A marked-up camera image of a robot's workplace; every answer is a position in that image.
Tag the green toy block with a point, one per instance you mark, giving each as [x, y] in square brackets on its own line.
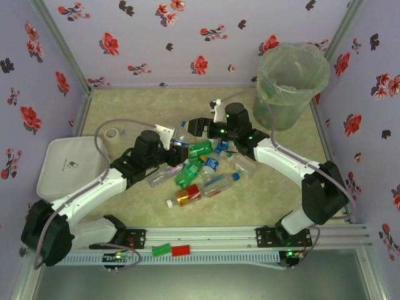
[161, 250]

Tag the translucent green plastic bin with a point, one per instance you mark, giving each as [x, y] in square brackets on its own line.
[297, 106]

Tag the white plastic tray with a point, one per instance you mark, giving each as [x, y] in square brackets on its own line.
[68, 175]

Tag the small circuit board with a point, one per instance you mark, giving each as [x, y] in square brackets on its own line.
[117, 257]
[293, 254]

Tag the green plastic soda bottle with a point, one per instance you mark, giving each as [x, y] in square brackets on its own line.
[201, 148]
[189, 173]

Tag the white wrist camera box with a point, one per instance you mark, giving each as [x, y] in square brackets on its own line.
[165, 132]
[217, 109]

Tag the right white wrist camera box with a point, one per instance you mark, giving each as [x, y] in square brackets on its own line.
[217, 109]

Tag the aluminium frame bar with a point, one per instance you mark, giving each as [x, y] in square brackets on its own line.
[372, 275]
[22, 284]

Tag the red toy block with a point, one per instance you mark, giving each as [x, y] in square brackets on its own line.
[181, 250]

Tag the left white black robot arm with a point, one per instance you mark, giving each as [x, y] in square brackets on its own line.
[90, 193]

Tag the right small circuit board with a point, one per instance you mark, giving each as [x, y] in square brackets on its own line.
[293, 254]

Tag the clear bottle red blue label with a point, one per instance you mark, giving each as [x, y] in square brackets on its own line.
[218, 186]

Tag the blue label bottle white cap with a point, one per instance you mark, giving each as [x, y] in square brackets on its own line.
[223, 146]
[180, 143]

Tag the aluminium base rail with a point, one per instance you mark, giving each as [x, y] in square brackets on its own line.
[200, 237]

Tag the clear green bin liner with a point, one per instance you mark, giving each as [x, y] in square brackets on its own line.
[293, 90]

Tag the left small circuit board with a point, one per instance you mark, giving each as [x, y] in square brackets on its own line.
[117, 257]

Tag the beige tape roll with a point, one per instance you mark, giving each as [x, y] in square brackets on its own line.
[106, 135]

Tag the red gold label bottle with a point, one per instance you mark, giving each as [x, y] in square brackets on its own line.
[189, 195]

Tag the aluminium corner post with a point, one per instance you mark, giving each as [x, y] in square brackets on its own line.
[63, 47]
[344, 28]

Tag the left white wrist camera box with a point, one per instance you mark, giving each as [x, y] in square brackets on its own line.
[165, 132]

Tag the clear bottle white cap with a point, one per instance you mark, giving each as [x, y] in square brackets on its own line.
[162, 178]

